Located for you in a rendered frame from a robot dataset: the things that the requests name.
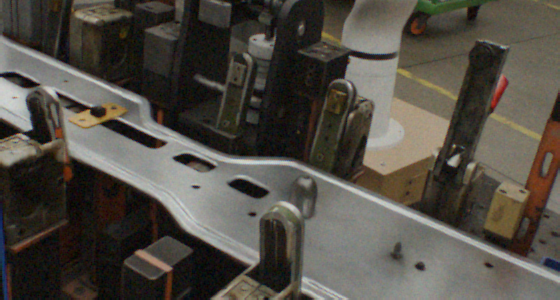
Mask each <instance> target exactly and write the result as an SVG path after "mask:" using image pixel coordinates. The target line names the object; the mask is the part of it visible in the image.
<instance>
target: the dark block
mask: <svg viewBox="0 0 560 300"><path fill-rule="evenodd" d="M349 52H350V51H349V50H345V49H342V48H339V47H337V46H334V45H331V44H329V43H327V42H325V41H321V42H318V43H316V44H313V45H312V46H309V47H307V48H305V49H303V50H298V51H297V54H296V59H295V71H294V77H293V84H292V88H293V89H292V92H293V93H295V96H294V101H293V108H292V113H291V119H290V125H289V131H288V137H287V143H286V147H287V148H286V154H285V157H290V158H294V159H297V160H300V161H302V162H304V163H308V160H309V157H310V154H311V150H312V144H313V141H314V137H315V134H316V130H317V125H318V120H319V115H320V110H321V105H322V103H324V102H325V98H326V95H327V92H328V88H329V86H330V84H331V83H332V82H333V81H335V80H338V79H345V76H346V71H347V62H348V57H349Z"/></svg>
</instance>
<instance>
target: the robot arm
mask: <svg viewBox="0 0 560 300"><path fill-rule="evenodd" d="M417 1H418V0H355V5H354V8H353V9H352V11H351V13H350V15H349V16H348V17H347V20H346V22H345V25H344V28H343V33H342V41H341V48H342V49H345V50H349V51H350V52H349V57H348V58H351V60H350V63H349V65H347V71H346V76H345V79H347V80H349V81H351V82H352V83H353V84H355V85H356V88H357V91H358V94H359V95H360V96H364V97H366V98H369V99H371V100H373V101H374V103H375V108H374V116H373V120H372V124H371V128H370V133H369V137H368V141H367V146H366V149H365V151H380V150H385V149H389V148H391V147H394V146H398V145H399V144H400V143H401V141H402V140H403V137H404V129H403V128H402V127H401V125H400V123H398V122H397V121H396V120H392V119H391V118H390V117H391V104H392V98H393V92H394V85H395V79H396V73H397V66H398V59H399V47H400V41H401V34H402V31H403V28H404V26H405V24H406V22H407V19H408V17H410V15H411V14H412V12H413V10H414V9H415V5H416V3H417Z"/></svg>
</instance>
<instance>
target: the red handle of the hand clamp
mask: <svg viewBox="0 0 560 300"><path fill-rule="evenodd" d="M507 86H508V80H507V78H506V77H505V76H503V75H500V78H499V83H498V86H497V88H496V91H495V94H494V96H493V99H492V102H491V107H490V110H489V112H488V115H487V118H486V121H487V119H488V117H489V115H490V114H491V113H492V112H493V111H494V110H495V108H496V106H497V104H498V103H499V100H500V98H501V96H502V95H503V94H504V92H505V90H506V88H507ZM465 150H466V148H464V147H461V146H457V145H456V146H455V148H454V150H453V151H452V153H451V156H450V157H449V158H448V157H447V159H446V160H445V163H444V165H446V169H447V170H448V171H451V172H459V166H460V163H461V161H462V158H463V155H464V153H465Z"/></svg>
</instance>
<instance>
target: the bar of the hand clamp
mask: <svg viewBox="0 0 560 300"><path fill-rule="evenodd" d="M473 46H474V47H473V48H472V49H471V51H470V52H469V54H468V61H469V62H468V65H467V69H466V74H465V77H464V79H463V82H462V85H461V88H460V91H459V94H458V99H457V102H456V104H455V107H454V111H453V113H452V116H451V121H450V124H449V127H448V130H447V133H446V136H445V138H444V141H443V144H442V150H441V153H440V155H439V158H438V161H437V163H436V166H435V170H434V175H436V176H440V175H442V173H444V172H445V169H446V165H444V163H445V160H446V159H447V157H448V158H449V157H450V155H451V149H452V146H453V144H454V145H457V146H461V147H464V148H466V150H465V153H464V155H463V158H462V161H461V163H460V166H459V172H458V174H457V177H456V180H455V183H456V184H459V185H461V184H462V180H463V177H464V174H465V172H466V169H467V165H468V163H469V162H470V161H471V160H472V159H473V157H474V155H475V152H476V146H477V144H478V141H479V139H480V137H481V134H482V131H483V126H484V123H485V121H486V118H487V115H488V112H489V110H490V107H491V102H492V99H493V96H494V94H495V91H496V88H497V86H498V83H499V78H500V75H501V72H502V70H503V67H504V64H505V62H506V56H507V54H508V52H509V46H504V45H501V44H498V43H495V42H492V41H489V40H486V39H483V38H480V39H479V40H476V41H475V43H474V45H473Z"/></svg>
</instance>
